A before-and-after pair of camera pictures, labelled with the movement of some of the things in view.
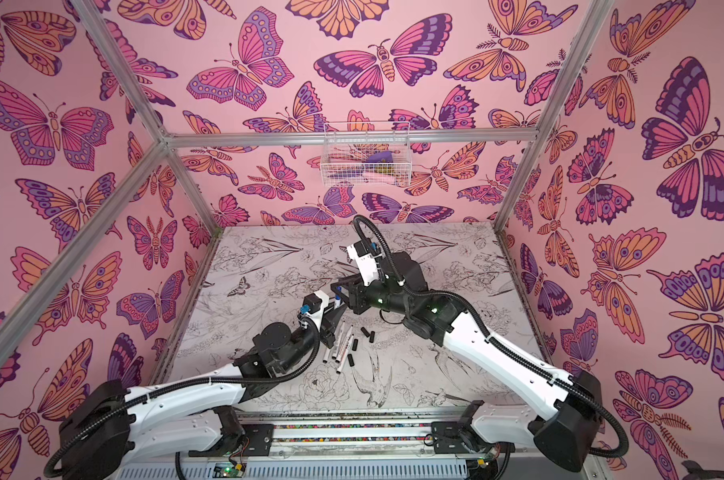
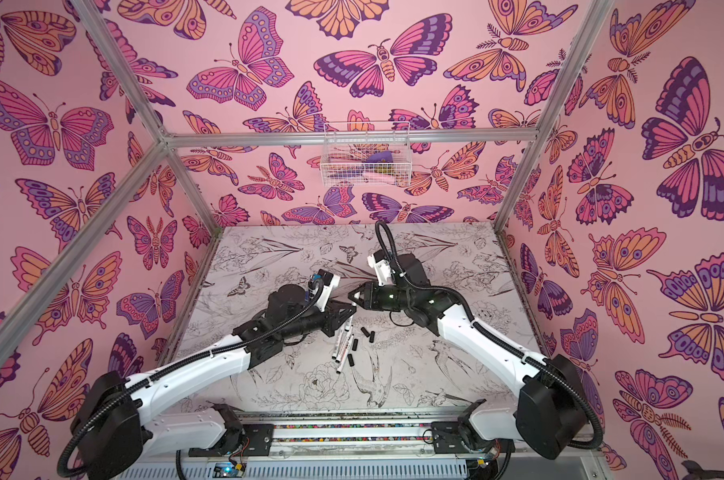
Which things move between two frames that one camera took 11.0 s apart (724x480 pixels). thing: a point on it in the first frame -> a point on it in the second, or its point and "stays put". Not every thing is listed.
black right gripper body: [350, 294] stays put
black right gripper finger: [345, 281] -> [361, 289]
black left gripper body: [324, 331] stays put
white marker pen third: [344, 343] stays put
